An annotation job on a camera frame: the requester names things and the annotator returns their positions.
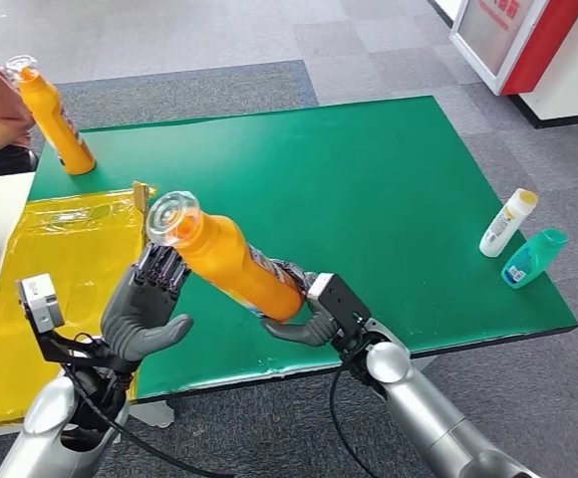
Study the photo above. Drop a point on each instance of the green-topped table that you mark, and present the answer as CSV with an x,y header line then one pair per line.
x,y
344,191

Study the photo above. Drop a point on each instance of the orange bottle with printed label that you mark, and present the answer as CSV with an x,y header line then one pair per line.
x,y
229,260
57,125

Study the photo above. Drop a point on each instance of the red and white sign board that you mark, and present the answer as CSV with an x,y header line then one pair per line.
x,y
518,39

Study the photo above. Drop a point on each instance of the white bottle with yellow cap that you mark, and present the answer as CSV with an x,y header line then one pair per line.
x,y
505,224

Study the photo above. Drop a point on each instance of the yellow tape-wrapped box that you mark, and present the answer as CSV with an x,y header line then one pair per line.
x,y
60,264

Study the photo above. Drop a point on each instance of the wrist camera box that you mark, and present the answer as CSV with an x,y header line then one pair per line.
x,y
341,303
39,302

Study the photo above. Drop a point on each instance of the teal plastic bottle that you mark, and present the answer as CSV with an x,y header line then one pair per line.
x,y
533,259

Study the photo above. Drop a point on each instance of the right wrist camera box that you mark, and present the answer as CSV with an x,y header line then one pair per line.
x,y
341,303

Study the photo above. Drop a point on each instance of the white table foot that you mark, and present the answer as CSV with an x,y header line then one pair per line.
x,y
154,414
421,363

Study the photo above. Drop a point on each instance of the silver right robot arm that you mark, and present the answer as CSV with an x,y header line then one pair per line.
x,y
428,415

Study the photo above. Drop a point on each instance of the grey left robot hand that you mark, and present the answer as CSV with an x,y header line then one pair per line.
x,y
139,316

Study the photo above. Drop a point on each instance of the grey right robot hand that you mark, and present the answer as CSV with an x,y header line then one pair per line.
x,y
304,330

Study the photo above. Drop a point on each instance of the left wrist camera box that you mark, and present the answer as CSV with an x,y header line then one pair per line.
x,y
39,302

